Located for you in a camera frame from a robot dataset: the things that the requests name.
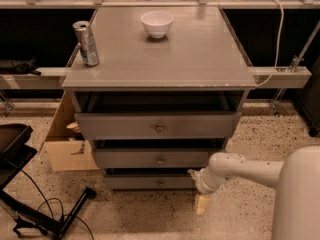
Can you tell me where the white ceramic bowl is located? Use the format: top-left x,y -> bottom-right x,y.
140,11 -> 174,38

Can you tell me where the black cloth on rail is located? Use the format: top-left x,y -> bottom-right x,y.
0,59 -> 41,76

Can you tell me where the black floor cable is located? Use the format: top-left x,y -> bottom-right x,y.
20,169 -> 96,240

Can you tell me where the silver drink can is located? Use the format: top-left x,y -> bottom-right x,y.
72,21 -> 99,67

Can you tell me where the grey drawer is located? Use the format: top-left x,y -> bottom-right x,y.
104,175 -> 195,190
75,112 -> 241,140
92,149 -> 220,168

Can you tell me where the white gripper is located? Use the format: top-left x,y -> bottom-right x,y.
195,168 -> 218,216

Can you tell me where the white hanging cable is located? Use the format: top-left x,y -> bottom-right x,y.
255,0 -> 285,88

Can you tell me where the cardboard box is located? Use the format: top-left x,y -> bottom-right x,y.
44,92 -> 98,171

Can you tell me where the grey metal rail frame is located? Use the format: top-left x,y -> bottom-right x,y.
1,0 -> 319,114

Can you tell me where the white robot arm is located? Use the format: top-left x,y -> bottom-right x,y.
190,146 -> 320,240

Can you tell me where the black stand with tray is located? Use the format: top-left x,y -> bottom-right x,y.
0,123 -> 96,240

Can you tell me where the grey drawer cabinet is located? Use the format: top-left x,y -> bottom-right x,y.
63,7 -> 255,190

